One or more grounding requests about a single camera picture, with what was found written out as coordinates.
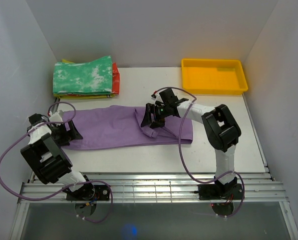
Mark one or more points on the yellow folded trousers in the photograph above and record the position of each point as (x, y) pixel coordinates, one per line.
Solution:
(85, 97)

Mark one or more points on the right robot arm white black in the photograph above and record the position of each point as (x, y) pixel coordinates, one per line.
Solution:
(222, 133)

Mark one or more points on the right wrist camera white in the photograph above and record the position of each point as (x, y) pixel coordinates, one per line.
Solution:
(156, 99)

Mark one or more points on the green white folded trousers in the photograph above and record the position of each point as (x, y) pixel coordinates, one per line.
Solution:
(86, 78)

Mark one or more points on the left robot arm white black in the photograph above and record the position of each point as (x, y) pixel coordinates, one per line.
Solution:
(48, 161)

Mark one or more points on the aluminium rail frame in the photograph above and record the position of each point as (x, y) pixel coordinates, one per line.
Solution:
(156, 174)

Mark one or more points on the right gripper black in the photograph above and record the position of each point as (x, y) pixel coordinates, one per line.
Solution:
(157, 122)

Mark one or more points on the purple trousers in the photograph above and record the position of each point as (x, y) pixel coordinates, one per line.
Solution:
(119, 126)

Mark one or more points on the yellow plastic tray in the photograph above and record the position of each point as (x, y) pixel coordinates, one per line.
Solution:
(213, 76)

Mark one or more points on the red folded trousers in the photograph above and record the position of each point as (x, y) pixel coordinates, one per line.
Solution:
(115, 79)

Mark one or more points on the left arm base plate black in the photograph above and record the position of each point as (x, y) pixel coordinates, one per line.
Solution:
(101, 193)

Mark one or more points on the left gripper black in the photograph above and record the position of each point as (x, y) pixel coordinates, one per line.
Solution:
(71, 134)

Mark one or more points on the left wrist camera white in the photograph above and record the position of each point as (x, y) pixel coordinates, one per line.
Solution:
(56, 117)

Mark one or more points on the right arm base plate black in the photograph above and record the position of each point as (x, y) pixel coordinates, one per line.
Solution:
(214, 192)

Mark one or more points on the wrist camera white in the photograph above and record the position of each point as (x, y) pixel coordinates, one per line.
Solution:
(156, 99)
(56, 117)

